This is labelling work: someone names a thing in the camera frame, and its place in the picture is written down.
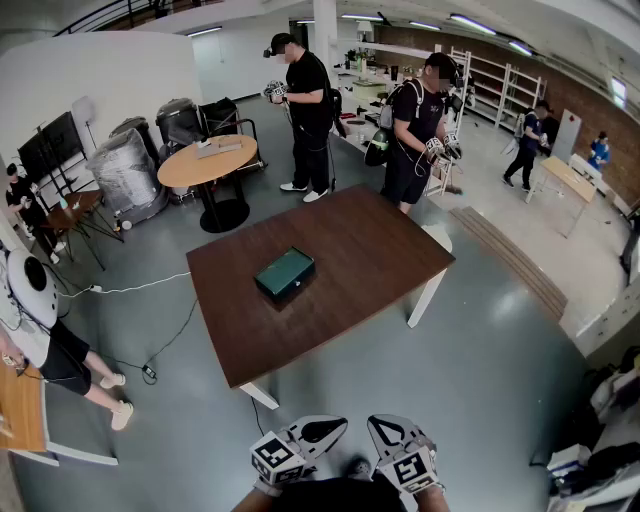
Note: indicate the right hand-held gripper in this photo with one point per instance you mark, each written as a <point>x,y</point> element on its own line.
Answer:
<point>415,470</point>

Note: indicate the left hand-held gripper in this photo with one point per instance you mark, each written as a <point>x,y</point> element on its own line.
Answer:
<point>277,457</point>

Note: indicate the dark green box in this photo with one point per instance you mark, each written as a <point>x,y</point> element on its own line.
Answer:
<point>287,291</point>
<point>280,267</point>

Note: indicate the person's right forearm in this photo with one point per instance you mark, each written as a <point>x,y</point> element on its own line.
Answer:
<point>432,502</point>

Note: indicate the person's left forearm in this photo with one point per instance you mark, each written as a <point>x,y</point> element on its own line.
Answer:
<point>250,502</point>

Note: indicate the person's grey shoe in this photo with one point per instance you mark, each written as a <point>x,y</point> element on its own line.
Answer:
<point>359,469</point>

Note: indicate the person's black shirt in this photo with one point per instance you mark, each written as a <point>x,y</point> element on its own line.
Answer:
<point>335,497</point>

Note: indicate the white wristband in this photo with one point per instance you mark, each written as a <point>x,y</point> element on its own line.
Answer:
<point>265,487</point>

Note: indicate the black power adapter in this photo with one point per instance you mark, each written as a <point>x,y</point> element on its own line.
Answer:
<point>149,370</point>

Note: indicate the white chair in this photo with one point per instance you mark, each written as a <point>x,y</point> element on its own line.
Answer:
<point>440,235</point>

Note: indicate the tan ridged floor ramp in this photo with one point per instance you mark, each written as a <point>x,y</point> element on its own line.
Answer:
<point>510,260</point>

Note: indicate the pile of bags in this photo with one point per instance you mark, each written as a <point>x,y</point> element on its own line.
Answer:
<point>610,460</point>

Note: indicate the white low cabinet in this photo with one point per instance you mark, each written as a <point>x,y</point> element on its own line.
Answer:
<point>615,315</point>

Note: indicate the white power strip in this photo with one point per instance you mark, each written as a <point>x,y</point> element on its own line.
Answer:
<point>95,288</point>

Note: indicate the green black helmet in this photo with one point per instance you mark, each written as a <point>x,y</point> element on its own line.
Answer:
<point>376,150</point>

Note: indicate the round light wooden table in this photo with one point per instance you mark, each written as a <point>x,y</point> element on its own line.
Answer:
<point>200,170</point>

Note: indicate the brown flat box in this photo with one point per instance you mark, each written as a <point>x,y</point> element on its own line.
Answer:
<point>230,145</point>

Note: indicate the light wooden desk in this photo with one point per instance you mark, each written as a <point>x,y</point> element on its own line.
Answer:
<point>20,410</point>

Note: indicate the grey laptop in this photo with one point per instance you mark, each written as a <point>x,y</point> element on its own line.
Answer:
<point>207,151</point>

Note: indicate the white round backpack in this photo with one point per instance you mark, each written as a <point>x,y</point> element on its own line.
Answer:
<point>45,300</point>

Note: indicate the light wooden rectangular table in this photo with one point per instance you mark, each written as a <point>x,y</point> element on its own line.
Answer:
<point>565,175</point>

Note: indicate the grey backpack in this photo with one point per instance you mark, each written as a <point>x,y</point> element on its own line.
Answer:
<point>387,115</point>

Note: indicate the plastic-wrapped grey barrel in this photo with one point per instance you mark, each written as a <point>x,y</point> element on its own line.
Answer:
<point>125,170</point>

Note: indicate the black folding cart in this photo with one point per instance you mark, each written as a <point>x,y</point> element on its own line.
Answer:
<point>220,115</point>

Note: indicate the small dark wooden table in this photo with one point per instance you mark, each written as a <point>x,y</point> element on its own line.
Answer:
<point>75,205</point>

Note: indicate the white panel with red label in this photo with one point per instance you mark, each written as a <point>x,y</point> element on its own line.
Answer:
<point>567,135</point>

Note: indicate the white metal shelving rack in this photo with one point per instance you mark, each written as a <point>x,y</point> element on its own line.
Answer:
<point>507,80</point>

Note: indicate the black monitor on stand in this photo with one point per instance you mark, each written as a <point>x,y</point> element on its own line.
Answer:
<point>50,142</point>

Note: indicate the long ceiling tube light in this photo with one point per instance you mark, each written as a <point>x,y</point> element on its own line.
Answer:
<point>520,48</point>
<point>472,24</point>

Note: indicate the black balcony railing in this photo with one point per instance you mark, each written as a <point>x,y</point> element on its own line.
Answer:
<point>131,12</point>

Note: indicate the white wall shelf unit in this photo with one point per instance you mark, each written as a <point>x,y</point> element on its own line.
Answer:
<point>372,47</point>

